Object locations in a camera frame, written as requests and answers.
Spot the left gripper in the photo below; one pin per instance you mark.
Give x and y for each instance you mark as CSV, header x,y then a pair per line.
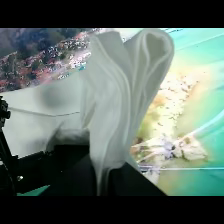
x,y
31,171

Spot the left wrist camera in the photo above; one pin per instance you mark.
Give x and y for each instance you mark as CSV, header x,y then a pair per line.
x,y
6,156

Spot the white garment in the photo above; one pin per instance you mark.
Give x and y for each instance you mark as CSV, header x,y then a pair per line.
x,y
113,100

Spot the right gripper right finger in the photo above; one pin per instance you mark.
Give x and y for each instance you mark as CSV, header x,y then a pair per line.
x,y
130,181

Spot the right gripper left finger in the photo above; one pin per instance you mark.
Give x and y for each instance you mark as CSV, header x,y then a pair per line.
x,y
71,173

